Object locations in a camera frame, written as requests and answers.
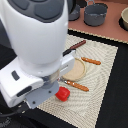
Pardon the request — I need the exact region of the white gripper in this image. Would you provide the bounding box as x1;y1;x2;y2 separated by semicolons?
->
0;50;75;108

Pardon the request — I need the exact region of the red toy tomato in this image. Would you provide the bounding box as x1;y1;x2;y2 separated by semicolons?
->
55;87;70;102

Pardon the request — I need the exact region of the brown toy sausage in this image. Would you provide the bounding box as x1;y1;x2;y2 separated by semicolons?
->
63;40;86;56

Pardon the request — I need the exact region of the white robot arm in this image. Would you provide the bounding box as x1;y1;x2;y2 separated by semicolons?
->
0;0;75;109

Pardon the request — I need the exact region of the round beige plate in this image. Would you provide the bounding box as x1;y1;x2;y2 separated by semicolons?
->
63;58;86;81

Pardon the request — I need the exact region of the woven beige placemat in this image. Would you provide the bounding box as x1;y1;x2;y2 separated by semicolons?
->
39;40;118;128

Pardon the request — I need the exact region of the small grey saucepan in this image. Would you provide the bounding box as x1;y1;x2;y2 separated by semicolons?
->
69;5;80;21

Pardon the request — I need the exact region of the large grey pot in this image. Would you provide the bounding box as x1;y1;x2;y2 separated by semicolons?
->
84;0;107;26

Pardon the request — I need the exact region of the beige bowl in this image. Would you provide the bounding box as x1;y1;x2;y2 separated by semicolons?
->
121;7;128;30

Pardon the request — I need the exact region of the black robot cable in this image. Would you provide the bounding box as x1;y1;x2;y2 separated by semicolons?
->
0;103;28;120

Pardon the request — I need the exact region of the wooden handled fork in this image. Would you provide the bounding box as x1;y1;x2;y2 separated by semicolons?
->
58;78;89;92

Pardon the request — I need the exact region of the wooden handled knife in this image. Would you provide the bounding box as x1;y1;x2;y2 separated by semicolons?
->
81;57;101;65

